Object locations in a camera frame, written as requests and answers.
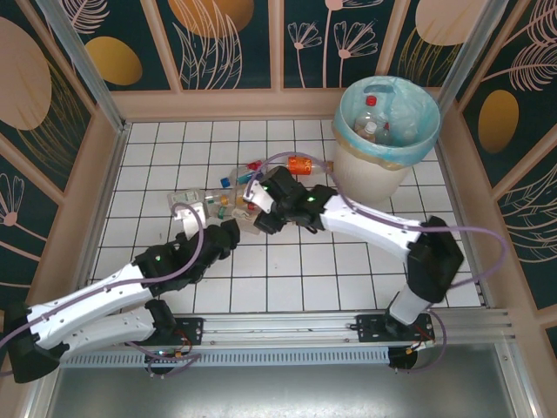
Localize aluminium corner post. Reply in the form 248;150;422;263
37;0;131;131
439;0;501;104

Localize grey metal sheet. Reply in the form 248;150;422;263
43;363;521;418

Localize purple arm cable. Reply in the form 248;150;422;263
0;204;205;380
245;152;511;375

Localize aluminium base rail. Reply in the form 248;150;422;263
173;307;523;349

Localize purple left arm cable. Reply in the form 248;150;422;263
0;204;205;380

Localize green cap white label bottle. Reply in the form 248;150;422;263
217;205;262;236

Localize bin with blue liner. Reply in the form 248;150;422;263
334;76;440;169

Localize beige waste bin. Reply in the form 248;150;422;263
332;130;413;204

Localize blue red label bottle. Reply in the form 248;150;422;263
219;159;265;189

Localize clear bottle green white label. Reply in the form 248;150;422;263
168;188;218;210

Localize large clear bottle red label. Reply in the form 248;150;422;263
354;95;384;127

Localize white slotted cable duct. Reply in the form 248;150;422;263
60;347;391;369

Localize orange label clear bottle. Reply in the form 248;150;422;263
286;155;335;176

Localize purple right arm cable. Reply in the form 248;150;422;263
245;152;511;375

